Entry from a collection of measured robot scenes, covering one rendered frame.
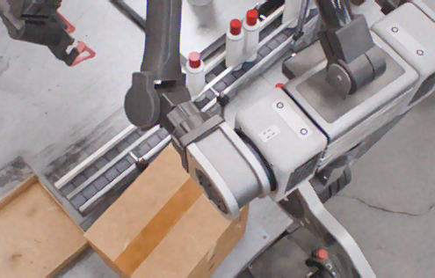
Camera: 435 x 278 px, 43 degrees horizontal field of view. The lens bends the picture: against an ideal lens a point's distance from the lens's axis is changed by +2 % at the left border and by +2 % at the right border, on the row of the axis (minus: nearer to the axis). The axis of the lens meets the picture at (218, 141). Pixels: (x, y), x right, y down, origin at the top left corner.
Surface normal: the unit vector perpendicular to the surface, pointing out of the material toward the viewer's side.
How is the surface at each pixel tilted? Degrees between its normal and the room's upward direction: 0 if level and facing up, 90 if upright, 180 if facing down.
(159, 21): 49
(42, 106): 0
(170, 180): 0
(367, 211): 0
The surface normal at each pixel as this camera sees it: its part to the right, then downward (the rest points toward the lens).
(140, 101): -0.62, 0.13
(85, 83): 0.00, -0.44
